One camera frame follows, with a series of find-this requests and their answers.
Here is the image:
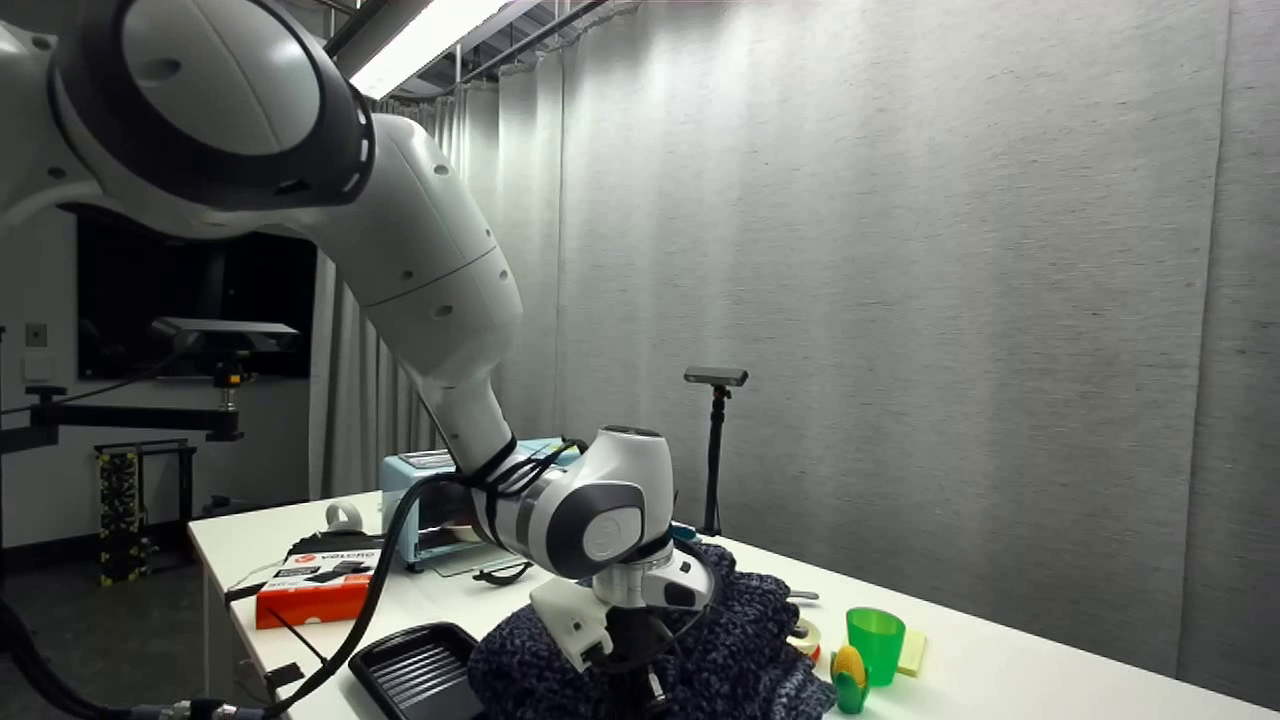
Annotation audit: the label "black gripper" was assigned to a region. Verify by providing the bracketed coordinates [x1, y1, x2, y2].
[603, 602, 690, 675]

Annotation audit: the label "dark blue fleece blanket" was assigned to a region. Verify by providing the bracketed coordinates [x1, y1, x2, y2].
[465, 538, 837, 720]

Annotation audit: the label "black eyeglasses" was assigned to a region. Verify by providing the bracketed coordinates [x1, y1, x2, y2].
[467, 551, 538, 594]

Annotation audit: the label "yellow green toy corn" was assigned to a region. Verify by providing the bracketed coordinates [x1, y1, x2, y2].
[827, 643, 874, 716]

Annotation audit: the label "black grill tray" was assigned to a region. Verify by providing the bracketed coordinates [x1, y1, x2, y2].
[348, 622, 488, 720]

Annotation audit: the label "green plastic cup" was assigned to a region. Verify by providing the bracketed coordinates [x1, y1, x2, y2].
[844, 603, 909, 691]

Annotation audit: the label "light blue toaster oven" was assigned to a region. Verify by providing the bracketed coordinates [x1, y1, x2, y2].
[382, 443, 586, 574]

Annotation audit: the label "white tape roll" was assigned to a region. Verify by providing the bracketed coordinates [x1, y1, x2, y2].
[321, 502, 372, 538]

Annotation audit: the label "black flat pouch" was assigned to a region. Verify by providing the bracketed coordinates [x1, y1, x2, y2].
[282, 529, 385, 564]

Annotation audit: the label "orange box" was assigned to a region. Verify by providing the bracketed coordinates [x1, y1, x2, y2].
[251, 551, 382, 634]

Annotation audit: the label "grey window curtain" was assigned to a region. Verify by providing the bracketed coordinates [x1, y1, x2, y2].
[310, 252, 444, 498]

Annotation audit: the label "metal rack shelf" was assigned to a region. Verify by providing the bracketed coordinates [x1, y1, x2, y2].
[89, 437, 202, 588]

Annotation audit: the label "fluorescent ceiling light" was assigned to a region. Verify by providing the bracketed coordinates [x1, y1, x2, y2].
[339, 0, 512, 106]

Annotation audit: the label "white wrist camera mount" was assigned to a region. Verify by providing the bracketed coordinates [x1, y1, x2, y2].
[530, 578, 622, 672]

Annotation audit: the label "black camera tripod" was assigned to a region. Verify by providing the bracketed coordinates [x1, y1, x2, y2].
[680, 365, 751, 538]

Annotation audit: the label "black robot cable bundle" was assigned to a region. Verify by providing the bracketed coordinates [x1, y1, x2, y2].
[0, 437, 593, 720]

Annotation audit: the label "stereo camera on boom stand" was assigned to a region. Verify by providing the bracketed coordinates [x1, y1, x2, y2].
[0, 313, 305, 455]

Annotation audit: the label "black wall monitor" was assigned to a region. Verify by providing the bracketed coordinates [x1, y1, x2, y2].
[73, 205, 321, 387]

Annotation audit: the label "metal ceiling rail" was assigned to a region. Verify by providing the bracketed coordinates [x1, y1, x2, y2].
[453, 0, 632, 86]

